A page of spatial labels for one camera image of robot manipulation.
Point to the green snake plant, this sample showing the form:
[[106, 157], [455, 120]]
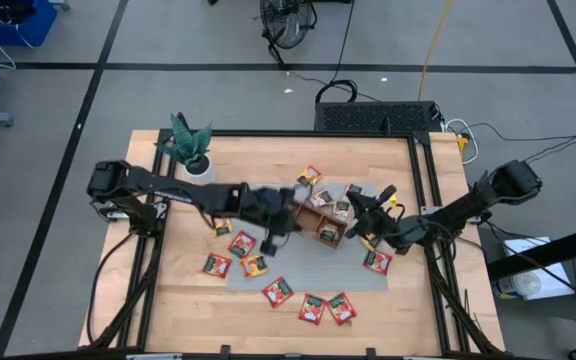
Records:
[[188, 142]]

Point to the black metal stand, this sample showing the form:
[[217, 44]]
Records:
[[543, 255]]

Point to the black floor fan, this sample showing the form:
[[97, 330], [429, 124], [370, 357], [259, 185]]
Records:
[[288, 22]]

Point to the white appliance box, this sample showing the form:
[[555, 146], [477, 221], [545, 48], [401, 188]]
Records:
[[543, 287]]

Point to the grey woven placemat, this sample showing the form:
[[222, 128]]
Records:
[[318, 270]]

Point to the orange tea packet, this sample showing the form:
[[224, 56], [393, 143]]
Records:
[[223, 228], [309, 176]]

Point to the wooden tea box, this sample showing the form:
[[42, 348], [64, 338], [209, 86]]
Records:
[[310, 218]]

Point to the large blue bin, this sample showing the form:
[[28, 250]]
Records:
[[38, 25]]

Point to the black perforated computer case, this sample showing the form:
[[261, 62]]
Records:
[[373, 116]]

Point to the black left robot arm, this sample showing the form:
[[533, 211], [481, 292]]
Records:
[[168, 187]]

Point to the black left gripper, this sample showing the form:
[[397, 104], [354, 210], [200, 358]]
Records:
[[270, 207]]

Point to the white plant pot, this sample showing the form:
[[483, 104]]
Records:
[[203, 170]]

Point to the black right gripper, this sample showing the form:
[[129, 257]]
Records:
[[390, 230]]

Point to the black table clamp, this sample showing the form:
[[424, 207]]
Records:
[[369, 352], [224, 351]]

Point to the yellow tea packet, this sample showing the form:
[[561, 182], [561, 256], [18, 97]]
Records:
[[254, 266], [368, 245]]

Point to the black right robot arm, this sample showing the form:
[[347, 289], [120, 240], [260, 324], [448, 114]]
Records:
[[468, 205]]

